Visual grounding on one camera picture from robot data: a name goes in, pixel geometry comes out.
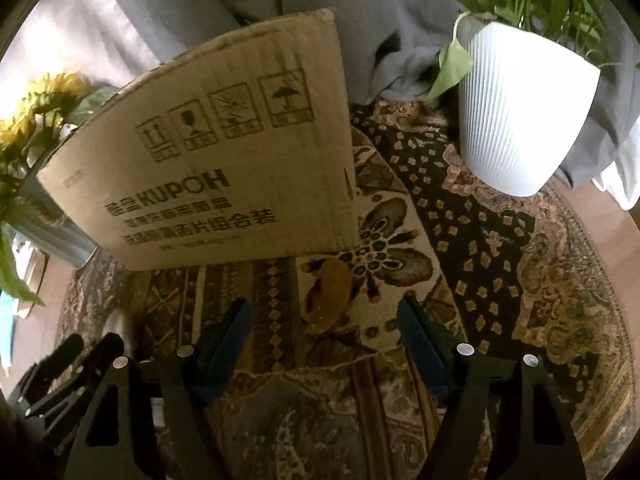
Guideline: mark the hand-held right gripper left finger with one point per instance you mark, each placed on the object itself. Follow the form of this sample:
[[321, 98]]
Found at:
[[225, 347]]

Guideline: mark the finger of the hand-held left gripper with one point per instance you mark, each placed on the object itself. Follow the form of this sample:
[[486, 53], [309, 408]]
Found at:
[[60, 355], [102, 355]]

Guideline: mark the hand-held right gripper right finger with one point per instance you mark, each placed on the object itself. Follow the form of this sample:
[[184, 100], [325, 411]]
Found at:
[[425, 355]]

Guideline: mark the yellow-brown round disc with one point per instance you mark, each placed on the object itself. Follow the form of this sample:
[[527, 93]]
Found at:
[[327, 295]]

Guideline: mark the cardboard box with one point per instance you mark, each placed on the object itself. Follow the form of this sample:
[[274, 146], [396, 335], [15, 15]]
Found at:
[[200, 160]]

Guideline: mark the blue cloth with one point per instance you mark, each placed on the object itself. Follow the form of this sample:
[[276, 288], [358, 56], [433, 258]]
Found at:
[[4, 330]]

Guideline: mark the grey-green ribbed vase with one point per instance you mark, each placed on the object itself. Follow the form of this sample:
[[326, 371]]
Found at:
[[45, 235]]

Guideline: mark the patterned rug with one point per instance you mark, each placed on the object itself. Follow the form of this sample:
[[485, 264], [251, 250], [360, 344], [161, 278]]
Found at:
[[500, 260]]

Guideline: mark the sunflower bouquet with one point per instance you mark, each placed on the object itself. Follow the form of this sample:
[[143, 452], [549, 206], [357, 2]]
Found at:
[[45, 105]]

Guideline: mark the white ribbed plant pot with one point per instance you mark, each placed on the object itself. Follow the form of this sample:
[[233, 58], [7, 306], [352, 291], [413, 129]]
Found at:
[[520, 110]]

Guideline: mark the white curtain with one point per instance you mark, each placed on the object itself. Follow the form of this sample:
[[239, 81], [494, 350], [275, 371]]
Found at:
[[622, 180]]

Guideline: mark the beige curtain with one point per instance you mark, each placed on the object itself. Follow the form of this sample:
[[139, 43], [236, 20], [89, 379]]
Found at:
[[65, 35]]

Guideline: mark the grey curtain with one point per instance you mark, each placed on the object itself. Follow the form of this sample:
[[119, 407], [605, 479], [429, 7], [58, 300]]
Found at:
[[375, 35]]

